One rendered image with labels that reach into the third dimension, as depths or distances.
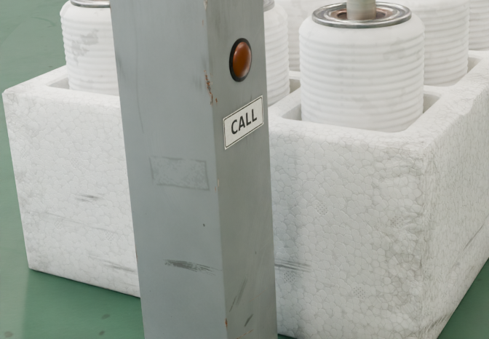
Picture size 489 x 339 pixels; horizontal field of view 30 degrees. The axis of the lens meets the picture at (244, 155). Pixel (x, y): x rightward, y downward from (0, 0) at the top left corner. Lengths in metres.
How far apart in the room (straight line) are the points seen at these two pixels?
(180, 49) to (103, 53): 0.26
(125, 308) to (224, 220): 0.26
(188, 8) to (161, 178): 0.11
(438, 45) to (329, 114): 0.14
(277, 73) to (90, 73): 0.17
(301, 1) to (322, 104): 0.15
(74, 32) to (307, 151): 0.24
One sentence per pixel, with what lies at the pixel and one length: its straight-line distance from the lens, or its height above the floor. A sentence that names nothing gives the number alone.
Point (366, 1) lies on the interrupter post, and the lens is 0.70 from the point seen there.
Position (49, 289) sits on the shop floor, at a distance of 0.86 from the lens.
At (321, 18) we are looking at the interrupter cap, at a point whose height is 0.25.
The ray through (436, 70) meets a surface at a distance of 0.79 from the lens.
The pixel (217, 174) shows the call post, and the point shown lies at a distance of 0.56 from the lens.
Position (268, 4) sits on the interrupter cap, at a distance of 0.75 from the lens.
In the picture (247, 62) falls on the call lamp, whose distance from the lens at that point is 0.56.
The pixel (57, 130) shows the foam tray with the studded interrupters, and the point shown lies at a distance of 0.81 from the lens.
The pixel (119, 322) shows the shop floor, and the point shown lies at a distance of 0.80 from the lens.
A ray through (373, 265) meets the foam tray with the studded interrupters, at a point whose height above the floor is 0.08.
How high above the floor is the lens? 0.41
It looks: 22 degrees down
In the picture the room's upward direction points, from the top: 3 degrees counter-clockwise
